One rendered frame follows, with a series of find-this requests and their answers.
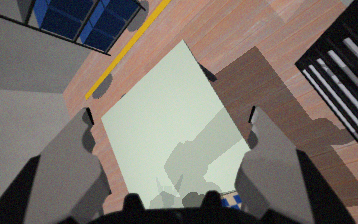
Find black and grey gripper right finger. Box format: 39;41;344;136
234;106;357;224

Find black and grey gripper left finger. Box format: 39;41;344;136
0;107;110;224

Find blue and cream checkered chessboard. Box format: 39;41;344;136
220;191;242;210

